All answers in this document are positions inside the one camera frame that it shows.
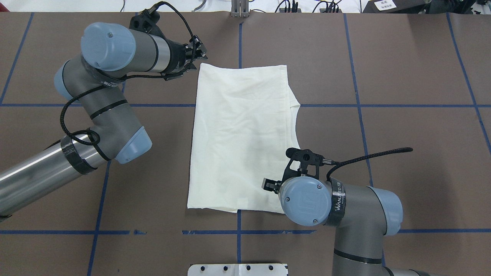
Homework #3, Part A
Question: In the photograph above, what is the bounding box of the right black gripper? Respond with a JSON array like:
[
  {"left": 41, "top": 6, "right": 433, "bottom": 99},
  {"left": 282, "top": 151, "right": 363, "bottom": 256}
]
[{"left": 262, "top": 178, "right": 283, "bottom": 194}]

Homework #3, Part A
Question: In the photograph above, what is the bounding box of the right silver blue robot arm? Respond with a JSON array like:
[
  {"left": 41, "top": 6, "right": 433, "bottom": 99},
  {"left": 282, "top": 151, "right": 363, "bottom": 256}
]
[{"left": 262, "top": 176, "right": 428, "bottom": 276}]

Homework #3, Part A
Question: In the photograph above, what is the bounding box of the black power adapter box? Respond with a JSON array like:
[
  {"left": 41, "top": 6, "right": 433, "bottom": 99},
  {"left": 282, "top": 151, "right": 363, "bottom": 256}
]
[{"left": 362, "top": 0, "right": 431, "bottom": 14}]

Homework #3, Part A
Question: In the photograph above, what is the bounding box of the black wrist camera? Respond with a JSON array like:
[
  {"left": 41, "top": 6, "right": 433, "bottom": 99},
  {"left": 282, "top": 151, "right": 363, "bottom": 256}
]
[
  {"left": 129, "top": 9, "right": 163, "bottom": 37},
  {"left": 281, "top": 148, "right": 325, "bottom": 184}
]

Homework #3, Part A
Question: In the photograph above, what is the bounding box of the aluminium frame post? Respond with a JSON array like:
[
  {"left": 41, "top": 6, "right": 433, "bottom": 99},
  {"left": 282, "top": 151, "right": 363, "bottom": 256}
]
[{"left": 231, "top": 0, "right": 250, "bottom": 18}]

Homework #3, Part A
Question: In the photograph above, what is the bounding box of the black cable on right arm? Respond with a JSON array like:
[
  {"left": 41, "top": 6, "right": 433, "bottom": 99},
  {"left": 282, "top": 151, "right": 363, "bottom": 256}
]
[{"left": 321, "top": 147, "right": 414, "bottom": 181}]

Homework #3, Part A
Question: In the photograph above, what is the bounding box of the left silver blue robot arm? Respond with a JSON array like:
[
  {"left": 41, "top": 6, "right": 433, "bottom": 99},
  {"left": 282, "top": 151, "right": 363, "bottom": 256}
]
[{"left": 1, "top": 22, "right": 207, "bottom": 221}]

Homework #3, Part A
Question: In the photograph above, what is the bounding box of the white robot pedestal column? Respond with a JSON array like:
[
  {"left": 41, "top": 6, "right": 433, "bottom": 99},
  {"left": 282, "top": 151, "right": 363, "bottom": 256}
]
[{"left": 187, "top": 263, "right": 289, "bottom": 276}]

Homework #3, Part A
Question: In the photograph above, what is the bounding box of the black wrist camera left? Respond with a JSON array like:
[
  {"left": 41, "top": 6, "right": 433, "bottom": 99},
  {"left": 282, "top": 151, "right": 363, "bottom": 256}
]
[{"left": 129, "top": 9, "right": 163, "bottom": 37}]

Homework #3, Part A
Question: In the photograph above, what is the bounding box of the cream long-sleeve cat shirt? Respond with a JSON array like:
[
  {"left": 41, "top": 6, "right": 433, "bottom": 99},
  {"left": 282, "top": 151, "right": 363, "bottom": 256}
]
[{"left": 186, "top": 63, "right": 300, "bottom": 214}]

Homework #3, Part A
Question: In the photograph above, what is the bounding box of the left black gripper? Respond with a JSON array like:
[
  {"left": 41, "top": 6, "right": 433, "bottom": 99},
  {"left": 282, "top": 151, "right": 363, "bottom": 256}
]
[{"left": 161, "top": 36, "right": 208, "bottom": 81}]

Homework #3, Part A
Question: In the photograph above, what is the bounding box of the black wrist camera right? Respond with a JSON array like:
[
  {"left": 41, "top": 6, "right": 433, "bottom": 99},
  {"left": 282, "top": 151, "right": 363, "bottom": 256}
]
[{"left": 281, "top": 148, "right": 325, "bottom": 184}]

